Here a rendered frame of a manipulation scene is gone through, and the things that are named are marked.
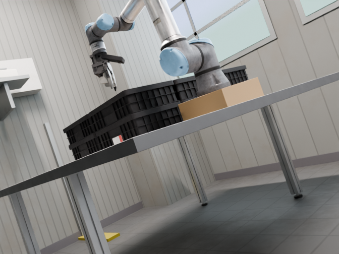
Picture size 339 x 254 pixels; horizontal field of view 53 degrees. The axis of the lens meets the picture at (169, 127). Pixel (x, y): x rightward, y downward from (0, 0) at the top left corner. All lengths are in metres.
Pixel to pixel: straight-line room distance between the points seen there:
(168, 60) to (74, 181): 0.60
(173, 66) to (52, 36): 2.82
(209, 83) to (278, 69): 1.93
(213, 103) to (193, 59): 0.19
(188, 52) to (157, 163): 2.31
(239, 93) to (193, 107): 0.20
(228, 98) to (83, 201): 0.70
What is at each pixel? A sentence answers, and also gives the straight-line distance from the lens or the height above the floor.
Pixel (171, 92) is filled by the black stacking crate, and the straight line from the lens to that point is 1.64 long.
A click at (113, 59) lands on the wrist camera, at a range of 1.75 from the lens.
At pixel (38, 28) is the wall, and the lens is 4.02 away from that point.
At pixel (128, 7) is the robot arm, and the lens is 1.75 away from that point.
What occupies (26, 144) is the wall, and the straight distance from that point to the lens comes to 3.54.
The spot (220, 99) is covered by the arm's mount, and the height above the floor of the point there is 0.74.
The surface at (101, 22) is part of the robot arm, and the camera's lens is 1.72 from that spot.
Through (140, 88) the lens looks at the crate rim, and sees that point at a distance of 1.54.
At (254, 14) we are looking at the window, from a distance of 3.38.
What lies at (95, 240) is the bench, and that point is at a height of 0.38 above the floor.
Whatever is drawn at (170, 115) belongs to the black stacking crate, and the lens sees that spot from 1.61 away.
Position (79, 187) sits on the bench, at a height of 0.60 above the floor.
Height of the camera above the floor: 0.67
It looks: 2 degrees up
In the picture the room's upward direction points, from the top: 19 degrees counter-clockwise
